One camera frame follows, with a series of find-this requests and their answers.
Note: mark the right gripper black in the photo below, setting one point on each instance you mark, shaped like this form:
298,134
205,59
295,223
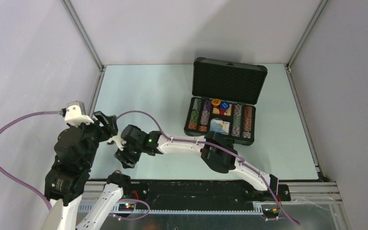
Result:
122,155

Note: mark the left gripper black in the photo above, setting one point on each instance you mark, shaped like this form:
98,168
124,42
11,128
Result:
111,120

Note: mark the red Texas Hold'em card deck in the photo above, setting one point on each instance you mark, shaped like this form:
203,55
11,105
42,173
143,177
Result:
219,111

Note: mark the orange round button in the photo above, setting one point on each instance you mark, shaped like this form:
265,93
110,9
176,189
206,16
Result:
216,102

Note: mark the blue round dealer button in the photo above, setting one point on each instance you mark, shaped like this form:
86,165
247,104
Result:
224,105

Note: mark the black poker set case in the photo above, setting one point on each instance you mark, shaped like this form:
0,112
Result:
233,82

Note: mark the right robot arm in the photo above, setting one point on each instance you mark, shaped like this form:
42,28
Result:
213,149

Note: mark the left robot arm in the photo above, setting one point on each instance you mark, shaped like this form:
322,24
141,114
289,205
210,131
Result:
64,187

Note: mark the green chip stack row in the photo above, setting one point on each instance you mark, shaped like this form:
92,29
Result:
195,114

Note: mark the purple chip stack row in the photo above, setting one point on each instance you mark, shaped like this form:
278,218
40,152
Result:
205,116

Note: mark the blue card deck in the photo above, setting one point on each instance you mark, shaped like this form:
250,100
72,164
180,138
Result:
217,125

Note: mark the blue orange chip stack row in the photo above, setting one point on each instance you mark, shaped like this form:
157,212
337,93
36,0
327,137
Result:
237,113

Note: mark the dark orange chip stack row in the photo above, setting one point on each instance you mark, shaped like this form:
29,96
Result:
247,122

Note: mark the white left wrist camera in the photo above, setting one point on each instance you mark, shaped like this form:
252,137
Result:
75,114

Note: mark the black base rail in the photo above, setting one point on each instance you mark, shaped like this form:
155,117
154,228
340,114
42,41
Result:
197,195

